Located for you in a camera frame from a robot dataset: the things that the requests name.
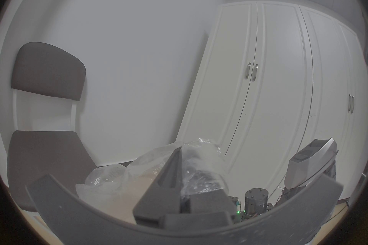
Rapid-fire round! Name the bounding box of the white wardrobe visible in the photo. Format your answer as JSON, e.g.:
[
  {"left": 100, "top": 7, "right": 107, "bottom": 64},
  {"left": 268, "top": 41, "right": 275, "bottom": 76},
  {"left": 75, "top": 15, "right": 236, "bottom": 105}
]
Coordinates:
[{"left": 175, "top": 1, "right": 366, "bottom": 201}]

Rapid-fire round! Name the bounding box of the clear plastic bag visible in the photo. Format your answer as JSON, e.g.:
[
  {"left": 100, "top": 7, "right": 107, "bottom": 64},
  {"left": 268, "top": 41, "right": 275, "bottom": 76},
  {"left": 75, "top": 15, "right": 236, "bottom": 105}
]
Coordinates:
[{"left": 76, "top": 138, "right": 229, "bottom": 207}]

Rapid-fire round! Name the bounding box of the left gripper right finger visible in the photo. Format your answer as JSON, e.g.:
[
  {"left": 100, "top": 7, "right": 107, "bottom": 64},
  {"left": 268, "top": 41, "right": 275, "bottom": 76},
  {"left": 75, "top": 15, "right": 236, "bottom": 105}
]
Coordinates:
[{"left": 165, "top": 152, "right": 237, "bottom": 231}]

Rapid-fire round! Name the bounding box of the grey padded white chair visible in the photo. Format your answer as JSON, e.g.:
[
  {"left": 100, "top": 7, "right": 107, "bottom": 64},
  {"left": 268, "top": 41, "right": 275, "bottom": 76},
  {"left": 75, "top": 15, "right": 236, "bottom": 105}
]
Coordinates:
[{"left": 6, "top": 42, "right": 98, "bottom": 213}]

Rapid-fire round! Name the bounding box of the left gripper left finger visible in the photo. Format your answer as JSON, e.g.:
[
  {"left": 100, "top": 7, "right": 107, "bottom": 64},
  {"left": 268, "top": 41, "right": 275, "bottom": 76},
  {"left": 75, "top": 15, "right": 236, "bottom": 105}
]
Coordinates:
[{"left": 133, "top": 147, "right": 184, "bottom": 228}]

